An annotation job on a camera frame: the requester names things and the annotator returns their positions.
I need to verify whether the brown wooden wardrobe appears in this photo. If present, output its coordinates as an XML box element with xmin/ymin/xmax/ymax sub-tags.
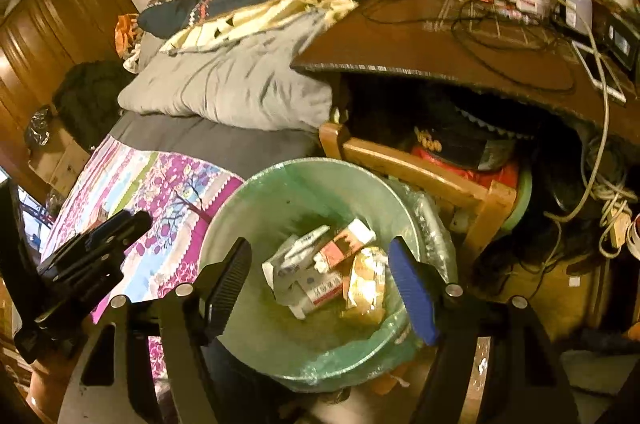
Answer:
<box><xmin>0</xmin><ymin>0</ymin><xmax>138</xmax><ymax>205</ymax></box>

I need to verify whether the shiny black bag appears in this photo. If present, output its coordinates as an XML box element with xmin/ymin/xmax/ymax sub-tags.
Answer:
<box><xmin>25</xmin><ymin>109</ymin><xmax>53</xmax><ymax>147</ymax></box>

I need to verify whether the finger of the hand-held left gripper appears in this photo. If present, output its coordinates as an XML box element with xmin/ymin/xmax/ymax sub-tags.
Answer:
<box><xmin>37</xmin><ymin>210</ymin><xmax>153</xmax><ymax>277</ymax></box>

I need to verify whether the green trash bin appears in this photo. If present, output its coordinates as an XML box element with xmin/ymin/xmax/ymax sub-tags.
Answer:
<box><xmin>197</xmin><ymin>157</ymin><xmax>458</xmax><ymax>392</ymax></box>

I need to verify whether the black electronic device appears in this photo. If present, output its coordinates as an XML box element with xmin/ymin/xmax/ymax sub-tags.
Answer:
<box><xmin>602</xmin><ymin>12</ymin><xmax>640</xmax><ymax>70</ymax></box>

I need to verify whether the cream patterned blanket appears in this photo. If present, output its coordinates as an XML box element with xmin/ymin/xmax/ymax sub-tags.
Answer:
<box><xmin>160</xmin><ymin>0</ymin><xmax>361</xmax><ymax>55</ymax></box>

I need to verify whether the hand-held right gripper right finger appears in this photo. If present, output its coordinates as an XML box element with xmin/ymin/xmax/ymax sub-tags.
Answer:
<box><xmin>389</xmin><ymin>238</ymin><xmax>581</xmax><ymax>424</ymax></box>

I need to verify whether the white power strip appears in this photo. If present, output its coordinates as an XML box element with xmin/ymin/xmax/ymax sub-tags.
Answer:
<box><xmin>597</xmin><ymin>199</ymin><xmax>633</xmax><ymax>255</ymax></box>

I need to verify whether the floral striped bedsheet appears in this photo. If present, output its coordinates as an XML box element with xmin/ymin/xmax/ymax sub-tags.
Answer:
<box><xmin>40</xmin><ymin>134</ymin><xmax>246</xmax><ymax>385</ymax></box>

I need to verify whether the red bag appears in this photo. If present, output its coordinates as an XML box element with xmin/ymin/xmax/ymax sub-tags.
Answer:
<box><xmin>410</xmin><ymin>144</ymin><xmax>523</xmax><ymax>195</ymax></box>

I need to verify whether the gold foil wrapper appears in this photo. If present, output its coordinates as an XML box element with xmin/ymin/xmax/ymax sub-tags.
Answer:
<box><xmin>342</xmin><ymin>249</ymin><xmax>391</xmax><ymax>322</ymax></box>

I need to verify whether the black clothes pile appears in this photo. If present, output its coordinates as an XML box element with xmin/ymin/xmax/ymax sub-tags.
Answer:
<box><xmin>52</xmin><ymin>60</ymin><xmax>136</xmax><ymax>152</ymax></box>

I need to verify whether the light wooden chair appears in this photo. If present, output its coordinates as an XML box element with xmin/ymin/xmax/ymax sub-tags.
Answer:
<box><xmin>319</xmin><ymin>121</ymin><xmax>518</xmax><ymax>255</ymax></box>

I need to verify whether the white cable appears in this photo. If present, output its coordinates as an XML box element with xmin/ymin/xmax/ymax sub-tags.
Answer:
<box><xmin>542</xmin><ymin>0</ymin><xmax>636</xmax><ymax>255</ymax></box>

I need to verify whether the dark wooden desk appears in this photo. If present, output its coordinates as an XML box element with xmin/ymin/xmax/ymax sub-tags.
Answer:
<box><xmin>290</xmin><ymin>0</ymin><xmax>640</xmax><ymax>140</ymax></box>

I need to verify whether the orange bag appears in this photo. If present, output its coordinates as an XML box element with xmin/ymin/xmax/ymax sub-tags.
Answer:
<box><xmin>114</xmin><ymin>13</ymin><xmax>143</xmax><ymax>58</ymax></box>

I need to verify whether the white tablet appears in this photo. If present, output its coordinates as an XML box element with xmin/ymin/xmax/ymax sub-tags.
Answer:
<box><xmin>570</xmin><ymin>39</ymin><xmax>628</xmax><ymax>105</ymax></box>

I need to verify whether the dark grey bed sheet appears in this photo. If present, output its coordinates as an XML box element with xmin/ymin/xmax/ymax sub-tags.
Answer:
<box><xmin>90</xmin><ymin>109</ymin><xmax>321</xmax><ymax>180</ymax></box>

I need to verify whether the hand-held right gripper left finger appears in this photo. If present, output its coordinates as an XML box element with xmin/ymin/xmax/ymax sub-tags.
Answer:
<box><xmin>57</xmin><ymin>237</ymin><xmax>253</xmax><ymax>424</ymax></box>

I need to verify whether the torn red white carton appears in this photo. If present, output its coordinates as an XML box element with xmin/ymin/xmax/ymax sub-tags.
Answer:
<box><xmin>312</xmin><ymin>219</ymin><xmax>378</xmax><ymax>272</ymax></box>

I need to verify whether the grey quilt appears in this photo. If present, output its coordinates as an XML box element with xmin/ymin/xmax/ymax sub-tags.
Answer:
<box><xmin>117</xmin><ymin>12</ymin><xmax>346</xmax><ymax>130</ymax></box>

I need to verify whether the black embroidered cap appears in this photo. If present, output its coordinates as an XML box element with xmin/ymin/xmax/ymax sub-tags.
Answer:
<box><xmin>412</xmin><ymin>111</ymin><xmax>516</xmax><ymax>170</ymax></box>

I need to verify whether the white grey carton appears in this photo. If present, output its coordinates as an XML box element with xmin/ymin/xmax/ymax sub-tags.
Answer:
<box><xmin>262</xmin><ymin>227</ymin><xmax>331</xmax><ymax>285</ymax></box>

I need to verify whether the long white carton red end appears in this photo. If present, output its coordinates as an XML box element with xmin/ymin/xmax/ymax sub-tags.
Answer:
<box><xmin>287</xmin><ymin>271</ymin><xmax>346</xmax><ymax>317</ymax></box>

